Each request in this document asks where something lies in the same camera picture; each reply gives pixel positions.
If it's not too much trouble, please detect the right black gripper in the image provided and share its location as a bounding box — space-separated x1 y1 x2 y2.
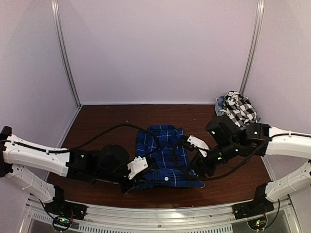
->
183 139 240 182

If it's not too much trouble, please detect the blue plaid long sleeve shirt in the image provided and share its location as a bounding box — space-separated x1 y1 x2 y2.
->
136 125 205 190

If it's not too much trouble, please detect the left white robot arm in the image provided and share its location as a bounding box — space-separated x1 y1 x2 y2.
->
0 126 150 216

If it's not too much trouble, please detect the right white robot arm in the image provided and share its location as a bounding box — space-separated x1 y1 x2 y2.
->
186 115 311 215

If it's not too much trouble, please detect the light blue perforated basket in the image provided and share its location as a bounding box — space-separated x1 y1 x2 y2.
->
215 101 224 116

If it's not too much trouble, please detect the light blue checked shirt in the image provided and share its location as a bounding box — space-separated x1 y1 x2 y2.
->
216 96 227 110

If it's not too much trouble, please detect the black white checked shirt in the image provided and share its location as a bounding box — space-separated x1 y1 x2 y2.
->
221 91 259 128

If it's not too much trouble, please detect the left circuit board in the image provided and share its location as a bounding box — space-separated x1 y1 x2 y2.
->
52 216 72 231

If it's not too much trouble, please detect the circuit board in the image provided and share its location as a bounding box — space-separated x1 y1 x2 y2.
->
52 216 72 231
247 217 267 231

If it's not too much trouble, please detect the right circuit board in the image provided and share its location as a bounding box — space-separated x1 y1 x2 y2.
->
247 217 267 231

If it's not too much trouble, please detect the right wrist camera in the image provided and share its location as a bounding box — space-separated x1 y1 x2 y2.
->
182 135 210 157

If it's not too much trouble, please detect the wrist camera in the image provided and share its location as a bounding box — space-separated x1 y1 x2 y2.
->
182 135 210 157
127 156 157 180

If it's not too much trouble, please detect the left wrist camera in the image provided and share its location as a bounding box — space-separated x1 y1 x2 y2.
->
127 156 157 180

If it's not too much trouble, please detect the front aluminium rail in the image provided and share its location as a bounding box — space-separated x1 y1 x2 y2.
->
23 194 296 233

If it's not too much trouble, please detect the left black cable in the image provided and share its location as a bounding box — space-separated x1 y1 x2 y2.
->
0 124 161 161

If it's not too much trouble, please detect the black cable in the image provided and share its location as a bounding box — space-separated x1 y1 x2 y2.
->
0 124 161 161
171 131 311 180

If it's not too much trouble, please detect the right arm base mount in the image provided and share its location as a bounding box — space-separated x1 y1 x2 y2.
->
232 183 274 220

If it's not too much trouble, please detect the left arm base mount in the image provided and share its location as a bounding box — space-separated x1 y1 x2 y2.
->
45 186 87 220

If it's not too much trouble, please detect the right black cable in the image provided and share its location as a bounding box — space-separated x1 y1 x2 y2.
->
171 131 311 180

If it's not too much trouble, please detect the right aluminium frame post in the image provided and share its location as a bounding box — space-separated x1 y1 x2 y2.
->
240 0 265 94

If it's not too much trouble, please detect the aluminium frame post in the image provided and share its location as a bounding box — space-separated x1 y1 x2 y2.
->
51 0 82 109
240 0 265 94

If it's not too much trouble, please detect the left aluminium frame post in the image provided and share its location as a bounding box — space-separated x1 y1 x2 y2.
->
51 0 82 109

